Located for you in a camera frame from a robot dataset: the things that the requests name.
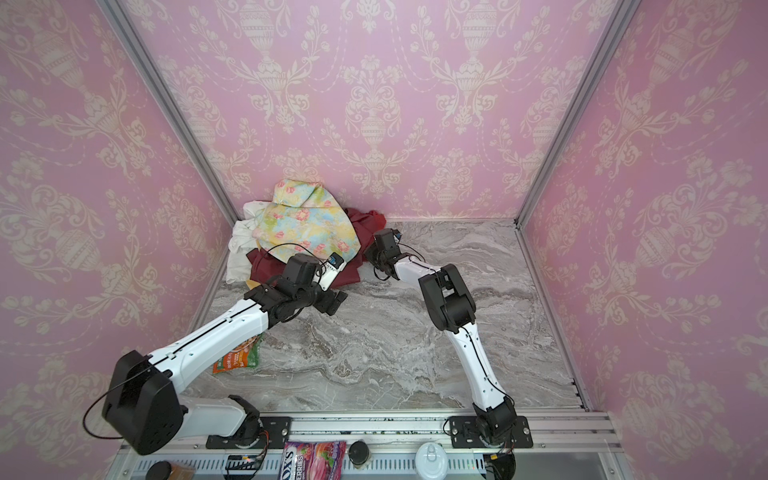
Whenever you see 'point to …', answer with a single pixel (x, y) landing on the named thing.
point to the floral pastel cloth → (305, 218)
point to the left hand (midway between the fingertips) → (335, 287)
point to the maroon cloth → (267, 269)
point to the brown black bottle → (166, 470)
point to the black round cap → (499, 466)
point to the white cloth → (242, 241)
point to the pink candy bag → (313, 460)
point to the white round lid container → (431, 461)
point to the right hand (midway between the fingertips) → (365, 249)
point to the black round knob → (359, 453)
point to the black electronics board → (241, 462)
